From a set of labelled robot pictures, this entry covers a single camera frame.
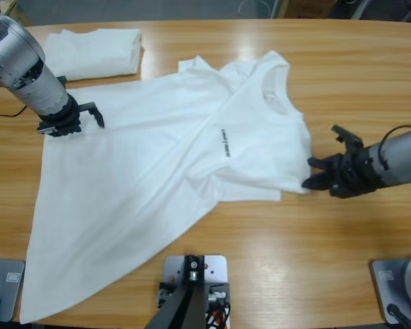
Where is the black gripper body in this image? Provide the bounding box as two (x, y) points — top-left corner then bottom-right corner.
(36, 97), (84, 138)
(323, 143), (386, 199)

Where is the white T-shirt with small print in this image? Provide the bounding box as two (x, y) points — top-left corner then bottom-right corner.
(18, 50), (312, 325)

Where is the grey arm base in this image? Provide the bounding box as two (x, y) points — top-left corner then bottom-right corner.
(369, 254), (411, 325)
(0, 258), (25, 323)

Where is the folded white T-shirt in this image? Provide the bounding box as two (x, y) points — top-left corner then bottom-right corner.
(44, 28), (144, 82)

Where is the wooden pallet stack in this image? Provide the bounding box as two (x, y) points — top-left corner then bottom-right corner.
(0, 0), (32, 27)

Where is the brown cardboard box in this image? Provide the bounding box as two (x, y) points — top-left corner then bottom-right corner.
(280, 0), (333, 19)

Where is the orange clamp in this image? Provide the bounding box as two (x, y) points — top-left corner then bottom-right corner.
(205, 306), (232, 329)

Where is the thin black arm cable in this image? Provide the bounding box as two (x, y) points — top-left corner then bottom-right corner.
(379, 125), (411, 147)
(0, 106), (27, 118)

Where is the white mount plate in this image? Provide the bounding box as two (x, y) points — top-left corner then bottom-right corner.
(162, 254), (229, 285)

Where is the silver bracket fitting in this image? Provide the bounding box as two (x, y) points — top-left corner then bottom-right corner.
(157, 287), (174, 306)
(208, 289), (227, 306)

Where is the dark camera post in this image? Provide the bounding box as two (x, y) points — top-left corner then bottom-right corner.
(145, 254), (206, 329)

